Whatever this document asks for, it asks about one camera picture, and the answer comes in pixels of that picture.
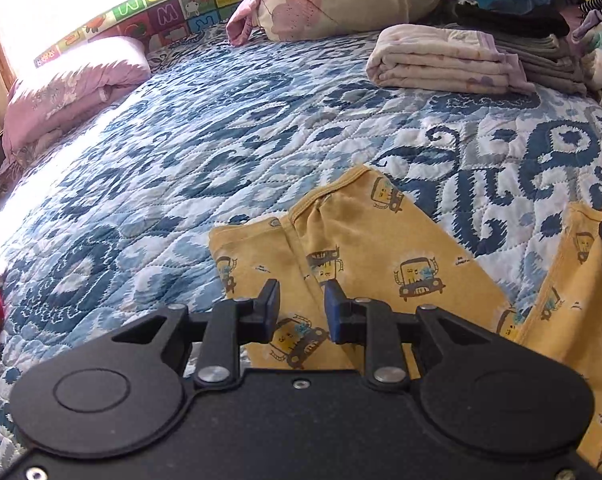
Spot folded black cloth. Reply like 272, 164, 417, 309
454, 2, 572, 39

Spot colourful alphabet foam mat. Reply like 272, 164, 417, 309
33, 0, 255, 69

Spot cream floral comforter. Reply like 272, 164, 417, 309
226, 0, 445, 47

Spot blue patterned quilt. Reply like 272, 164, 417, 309
0, 20, 602, 461

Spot lilac cloth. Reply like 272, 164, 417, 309
571, 10, 602, 44

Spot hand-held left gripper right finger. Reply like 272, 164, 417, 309
323, 279, 499, 392

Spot folded cream blanket purple trim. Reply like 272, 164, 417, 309
366, 24, 538, 96

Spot folded grey cloth stack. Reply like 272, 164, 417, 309
501, 32, 590, 97

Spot pink floral pillow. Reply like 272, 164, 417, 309
0, 36, 153, 182

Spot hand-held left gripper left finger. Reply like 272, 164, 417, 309
111, 279, 282, 390

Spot yellow car-print garment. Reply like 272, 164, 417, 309
208, 164, 602, 480

